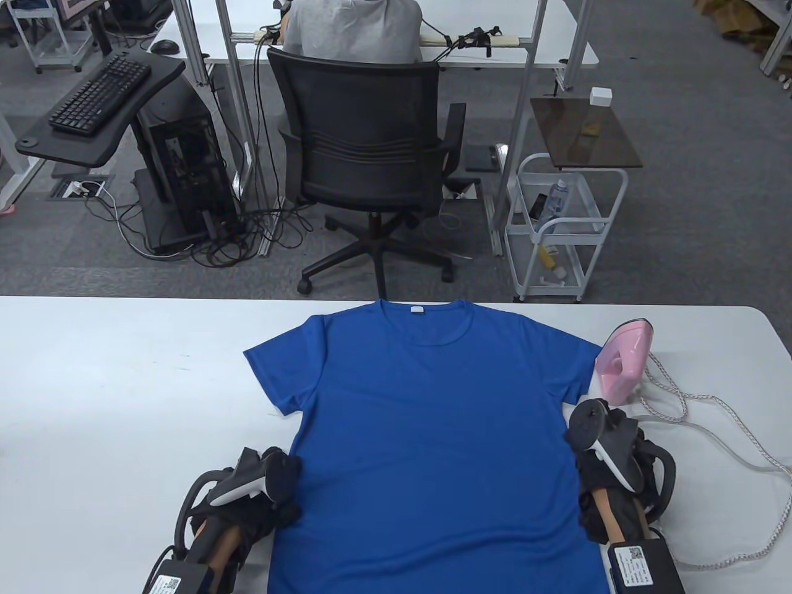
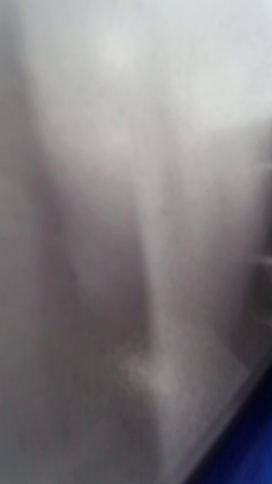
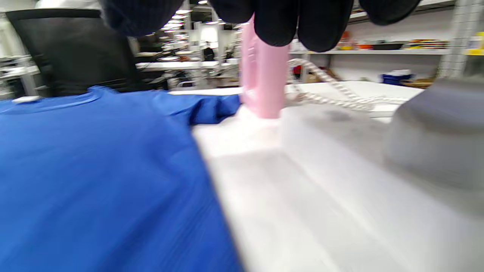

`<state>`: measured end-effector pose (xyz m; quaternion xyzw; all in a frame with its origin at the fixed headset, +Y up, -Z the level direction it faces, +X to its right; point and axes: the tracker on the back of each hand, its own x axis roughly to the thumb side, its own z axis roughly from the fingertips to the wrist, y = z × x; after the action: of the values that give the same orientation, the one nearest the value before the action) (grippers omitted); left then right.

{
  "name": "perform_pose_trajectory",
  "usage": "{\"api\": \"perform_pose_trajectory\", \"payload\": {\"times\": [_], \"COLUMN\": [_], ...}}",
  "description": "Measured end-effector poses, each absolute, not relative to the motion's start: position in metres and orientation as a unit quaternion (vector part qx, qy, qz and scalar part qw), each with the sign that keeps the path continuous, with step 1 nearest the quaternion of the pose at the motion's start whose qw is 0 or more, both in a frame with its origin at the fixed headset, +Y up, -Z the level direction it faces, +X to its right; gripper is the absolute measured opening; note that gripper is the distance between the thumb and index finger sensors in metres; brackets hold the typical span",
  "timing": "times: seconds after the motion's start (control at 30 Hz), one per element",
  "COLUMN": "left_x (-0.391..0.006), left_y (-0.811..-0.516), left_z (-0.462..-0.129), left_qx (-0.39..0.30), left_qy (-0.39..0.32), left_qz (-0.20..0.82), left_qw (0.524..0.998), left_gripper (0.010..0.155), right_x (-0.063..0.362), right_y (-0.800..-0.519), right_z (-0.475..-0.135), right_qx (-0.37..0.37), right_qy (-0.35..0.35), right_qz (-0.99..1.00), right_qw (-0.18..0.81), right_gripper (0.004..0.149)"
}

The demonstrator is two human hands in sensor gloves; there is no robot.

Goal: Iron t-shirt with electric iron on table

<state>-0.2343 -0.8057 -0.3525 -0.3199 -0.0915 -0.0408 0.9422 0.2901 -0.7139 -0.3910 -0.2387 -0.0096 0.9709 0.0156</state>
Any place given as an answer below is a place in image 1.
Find black gloves with cables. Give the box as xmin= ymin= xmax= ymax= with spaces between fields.
xmin=433 ymin=25 xmax=503 ymax=62

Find white wire utility cart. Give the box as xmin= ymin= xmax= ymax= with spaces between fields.
xmin=504 ymin=152 xmax=629 ymax=304

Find black computer tower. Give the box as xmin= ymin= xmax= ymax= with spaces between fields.
xmin=133 ymin=80 xmax=241 ymax=253

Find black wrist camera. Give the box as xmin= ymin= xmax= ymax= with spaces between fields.
xmin=605 ymin=537 xmax=685 ymax=594
xmin=142 ymin=544 xmax=243 ymax=594

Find black white right hand controller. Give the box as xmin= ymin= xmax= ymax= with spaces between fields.
xmin=566 ymin=399 xmax=678 ymax=527

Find person's right hand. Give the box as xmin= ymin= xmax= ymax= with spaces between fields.
xmin=568 ymin=433 xmax=668 ymax=546

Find person's left forearm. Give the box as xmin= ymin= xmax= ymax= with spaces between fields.
xmin=199 ymin=523 xmax=243 ymax=573

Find cardboard boxes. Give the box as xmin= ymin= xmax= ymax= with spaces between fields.
xmin=692 ymin=0 xmax=788 ymax=54

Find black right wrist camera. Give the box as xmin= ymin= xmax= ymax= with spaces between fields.
xmin=605 ymin=537 xmax=685 ymax=594

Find white braided iron cord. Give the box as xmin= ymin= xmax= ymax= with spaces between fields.
xmin=637 ymin=351 xmax=792 ymax=571

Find black keyboard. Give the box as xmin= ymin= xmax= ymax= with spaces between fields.
xmin=48 ymin=53 xmax=153 ymax=137

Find white background table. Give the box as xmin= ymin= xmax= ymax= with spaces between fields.
xmin=148 ymin=0 xmax=600 ymax=70

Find brown side table top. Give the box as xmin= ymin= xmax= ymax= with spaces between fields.
xmin=530 ymin=96 xmax=644 ymax=170

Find white rolling cart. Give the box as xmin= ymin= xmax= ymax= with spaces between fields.
xmin=9 ymin=0 xmax=95 ymax=75

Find black white hand controller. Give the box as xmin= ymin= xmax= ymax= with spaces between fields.
xmin=566 ymin=399 xmax=678 ymax=527
xmin=174 ymin=448 xmax=277 ymax=553

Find black keyboard desk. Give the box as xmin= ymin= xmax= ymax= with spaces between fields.
xmin=15 ymin=49 xmax=187 ymax=169

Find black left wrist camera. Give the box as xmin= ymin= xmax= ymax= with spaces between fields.
xmin=142 ymin=544 xmax=243 ymax=594

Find person's left hand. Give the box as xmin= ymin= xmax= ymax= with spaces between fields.
xmin=189 ymin=447 xmax=304 ymax=553

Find black floor pad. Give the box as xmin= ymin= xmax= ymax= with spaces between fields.
xmin=465 ymin=145 xmax=499 ymax=173

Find black white left hand controller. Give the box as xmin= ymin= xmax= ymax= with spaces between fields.
xmin=174 ymin=448 xmax=277 ymax=553

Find floor outlet box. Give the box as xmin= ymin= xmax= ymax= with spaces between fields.
xmin=48 ymin=174 xmax=116 ymax=200

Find clear water bottle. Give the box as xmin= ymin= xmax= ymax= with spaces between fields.
xmin=537 ymin=179 xmax=570 ymax=228

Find tangle of black floor cables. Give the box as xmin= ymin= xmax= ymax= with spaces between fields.
xmin=87 ymin=183 xmax=317 ymax=268

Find person's right forearm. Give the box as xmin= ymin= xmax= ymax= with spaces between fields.
xmin=593 ymin=488 xmax=652 ymax=544

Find black mesh office chair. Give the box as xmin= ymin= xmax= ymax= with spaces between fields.
xmin=267 ymin=46 xmax=481 ymax=299

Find blue t-shirt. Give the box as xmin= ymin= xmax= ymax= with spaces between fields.
xmin=243 ymin=299 xmax=613 ymax=594

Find pink clothes iron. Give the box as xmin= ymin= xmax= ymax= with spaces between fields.
xmin=595 ymin=318 xmax=655 ymax=407

